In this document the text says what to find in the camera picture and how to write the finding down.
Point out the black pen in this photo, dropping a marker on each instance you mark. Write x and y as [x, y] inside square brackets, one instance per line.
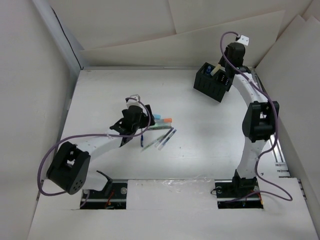
[159, 128]

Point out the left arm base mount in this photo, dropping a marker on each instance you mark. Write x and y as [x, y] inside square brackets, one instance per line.
[113, 196]

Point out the blue pen near gripper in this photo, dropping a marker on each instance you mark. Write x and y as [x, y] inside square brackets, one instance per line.
[142, 141]

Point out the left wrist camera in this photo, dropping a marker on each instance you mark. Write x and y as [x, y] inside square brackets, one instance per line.
[133, 100]

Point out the blue cap gel pen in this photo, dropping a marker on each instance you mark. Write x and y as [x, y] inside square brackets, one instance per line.
[167, 139]

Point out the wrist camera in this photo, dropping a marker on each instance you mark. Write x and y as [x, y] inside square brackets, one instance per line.
[133, 100]
[242, 39]

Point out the yellow cap highlighter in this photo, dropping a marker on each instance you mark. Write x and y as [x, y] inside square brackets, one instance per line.
[215, 70]

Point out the green cap highlighter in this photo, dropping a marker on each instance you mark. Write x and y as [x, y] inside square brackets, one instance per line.
[162, 125]

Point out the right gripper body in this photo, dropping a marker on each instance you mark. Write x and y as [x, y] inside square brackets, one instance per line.
[226, 50]

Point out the green gel pen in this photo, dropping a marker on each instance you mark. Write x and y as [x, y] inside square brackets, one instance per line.
[152, 143]

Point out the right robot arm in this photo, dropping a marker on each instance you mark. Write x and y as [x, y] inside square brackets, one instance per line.
[259, 124]

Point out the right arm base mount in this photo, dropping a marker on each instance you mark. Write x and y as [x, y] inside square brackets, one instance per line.
[237, 193]

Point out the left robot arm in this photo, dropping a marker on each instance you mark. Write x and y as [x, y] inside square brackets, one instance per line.
[70, 167]

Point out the orange cap highlighter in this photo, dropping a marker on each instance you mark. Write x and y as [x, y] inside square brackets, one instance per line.
[163, 120]

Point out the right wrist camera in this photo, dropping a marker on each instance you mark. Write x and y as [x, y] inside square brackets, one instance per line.
[242, 39]

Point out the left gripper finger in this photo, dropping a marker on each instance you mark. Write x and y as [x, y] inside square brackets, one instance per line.
[150, 120]
[125, 140]

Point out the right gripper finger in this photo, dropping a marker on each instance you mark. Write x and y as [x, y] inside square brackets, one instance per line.
[229, 72]
[222, 62]

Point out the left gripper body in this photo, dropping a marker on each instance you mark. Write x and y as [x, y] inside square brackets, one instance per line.
[143, 122]

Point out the aluminium rail right side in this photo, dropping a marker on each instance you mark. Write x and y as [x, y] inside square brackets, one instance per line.
[280, 163]

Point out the black slotted organizer box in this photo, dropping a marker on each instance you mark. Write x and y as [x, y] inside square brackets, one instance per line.
[215, 86]

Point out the dark cap gel pen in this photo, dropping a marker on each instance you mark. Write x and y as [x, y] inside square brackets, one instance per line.
[158, 143]

